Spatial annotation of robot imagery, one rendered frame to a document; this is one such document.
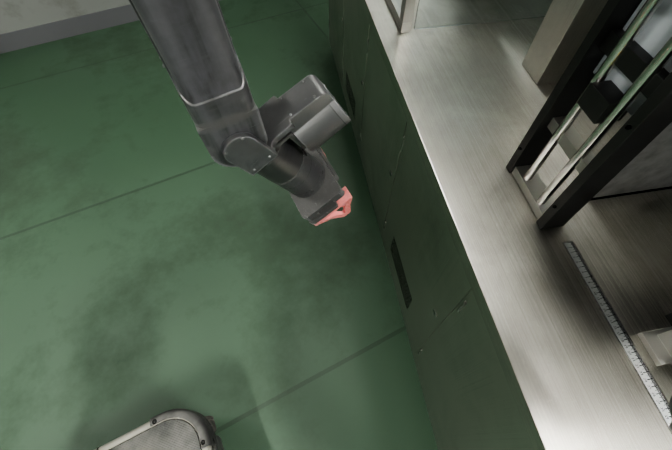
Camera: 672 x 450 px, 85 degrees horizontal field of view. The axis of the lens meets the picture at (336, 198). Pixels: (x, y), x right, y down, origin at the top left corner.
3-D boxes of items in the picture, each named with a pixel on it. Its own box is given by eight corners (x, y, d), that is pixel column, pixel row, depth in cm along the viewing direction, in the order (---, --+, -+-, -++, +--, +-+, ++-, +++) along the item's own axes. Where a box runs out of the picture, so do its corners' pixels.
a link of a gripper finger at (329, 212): (349, 177, 59) (321, 154, 51) (371, 211, 55) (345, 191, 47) (316, 203, 60) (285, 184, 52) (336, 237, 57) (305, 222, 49)
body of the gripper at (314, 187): (315, 144, 54) (287, 119, 47) (348, 195, 48) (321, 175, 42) (282, 171, 55) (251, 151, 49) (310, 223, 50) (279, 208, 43)
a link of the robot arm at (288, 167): (228, 141, 42) (244, 175, 40) (272, 102, 41) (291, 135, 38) (264, 163, 48) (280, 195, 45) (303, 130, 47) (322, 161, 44)
